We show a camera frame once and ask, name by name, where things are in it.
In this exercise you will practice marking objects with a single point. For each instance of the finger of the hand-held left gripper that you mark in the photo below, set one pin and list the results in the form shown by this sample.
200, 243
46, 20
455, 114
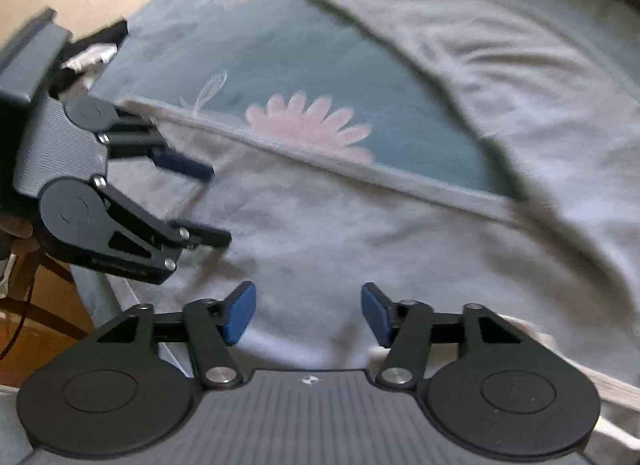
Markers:
185, 167
200, 236

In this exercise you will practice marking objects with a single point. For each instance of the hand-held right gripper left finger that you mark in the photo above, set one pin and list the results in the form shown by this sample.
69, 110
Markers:
241, 313

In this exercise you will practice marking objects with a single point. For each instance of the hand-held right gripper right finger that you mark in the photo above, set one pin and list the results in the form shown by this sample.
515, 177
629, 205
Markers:
375, 313

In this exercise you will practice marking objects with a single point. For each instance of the grey sweatpants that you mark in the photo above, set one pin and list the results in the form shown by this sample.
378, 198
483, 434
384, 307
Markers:
350, 255

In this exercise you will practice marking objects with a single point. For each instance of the black and white clothes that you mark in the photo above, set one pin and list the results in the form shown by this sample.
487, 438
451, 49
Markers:
95, 52

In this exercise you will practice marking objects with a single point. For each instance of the person's left hand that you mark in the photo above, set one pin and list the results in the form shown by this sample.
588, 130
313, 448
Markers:
17, 235

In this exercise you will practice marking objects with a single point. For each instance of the teal floral bed sheet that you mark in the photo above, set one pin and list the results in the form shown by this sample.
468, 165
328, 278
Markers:
325, 75

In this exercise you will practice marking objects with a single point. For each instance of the brown wooden frame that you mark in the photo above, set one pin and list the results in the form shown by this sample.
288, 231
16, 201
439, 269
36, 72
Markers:
45, 317

